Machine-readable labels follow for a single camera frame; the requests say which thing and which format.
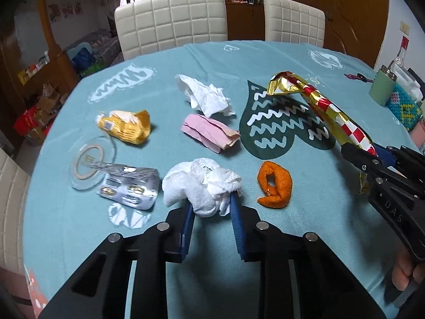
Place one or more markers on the wooden door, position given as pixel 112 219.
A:
pixel 352 16

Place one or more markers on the grey sofa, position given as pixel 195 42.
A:
pixel 103 45

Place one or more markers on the orange peel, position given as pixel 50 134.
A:
pixel 282 179

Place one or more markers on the clear round coaster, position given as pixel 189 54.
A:
pixel 83 172

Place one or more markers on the silver blister pack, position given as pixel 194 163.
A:
pixel 129 186

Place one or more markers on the person's right hand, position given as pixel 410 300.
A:
pixel 401 272

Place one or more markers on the wooden pillar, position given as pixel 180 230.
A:
pixel 51 23

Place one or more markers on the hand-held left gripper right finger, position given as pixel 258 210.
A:
pixel 237 226

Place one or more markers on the wooden partition cabinet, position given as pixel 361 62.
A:
pixel 63 69

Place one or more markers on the pile of cardboard boxes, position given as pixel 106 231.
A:
pixel 48 106

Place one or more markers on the wooden sideboard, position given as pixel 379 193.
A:
pixel 245 21

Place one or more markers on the balled white tissue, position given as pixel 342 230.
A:
pixel 199 186

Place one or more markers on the white paper tissue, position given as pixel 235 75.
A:
pixel 206 96

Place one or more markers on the beaded tissue box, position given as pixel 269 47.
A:
pixel 405 108

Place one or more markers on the white quilted chair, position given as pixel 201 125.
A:
pixel 11 206
pixel 172 23
pixel 294 20

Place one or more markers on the gold red checkered wrapper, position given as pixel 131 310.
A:
pixel 318 101

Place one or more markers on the colourful shopping bag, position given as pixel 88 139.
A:
pixel 93 69

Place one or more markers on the folded pink paper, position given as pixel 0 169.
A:
pixel 206 129

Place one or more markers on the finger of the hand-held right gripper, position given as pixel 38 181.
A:
pixel 360 162
pixel 384 155

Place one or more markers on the wall light switch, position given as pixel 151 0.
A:
pixel 405 28

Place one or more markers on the green thermos cup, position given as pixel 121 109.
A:
pixel 381 88

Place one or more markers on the glass bottle with red cap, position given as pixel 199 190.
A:
pixel 400 55

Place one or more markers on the blue bag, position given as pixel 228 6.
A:
pixel 83 58

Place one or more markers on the dark hair clip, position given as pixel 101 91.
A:
pixel 357 77

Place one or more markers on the row of wall pictures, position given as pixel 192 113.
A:
pixel 66 11

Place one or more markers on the yellow snack wrapper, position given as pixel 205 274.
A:
pixel 126 129

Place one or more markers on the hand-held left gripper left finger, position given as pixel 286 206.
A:
pixel 187 229

